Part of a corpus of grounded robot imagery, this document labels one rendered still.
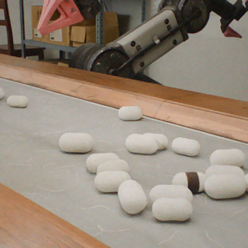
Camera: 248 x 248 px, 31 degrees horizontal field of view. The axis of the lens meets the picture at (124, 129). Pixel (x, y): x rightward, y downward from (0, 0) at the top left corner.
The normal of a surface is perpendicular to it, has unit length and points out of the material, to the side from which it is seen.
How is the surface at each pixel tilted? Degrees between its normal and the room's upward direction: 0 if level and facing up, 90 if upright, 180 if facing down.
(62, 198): 0
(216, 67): 90
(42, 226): 0
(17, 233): 0
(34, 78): 45
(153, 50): 90
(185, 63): 91
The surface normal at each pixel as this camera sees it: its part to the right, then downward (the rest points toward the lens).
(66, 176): 0.02, -0.96
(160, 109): -0.50, -0.55
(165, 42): 0.51, 0.25
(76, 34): -0.80, -0.02
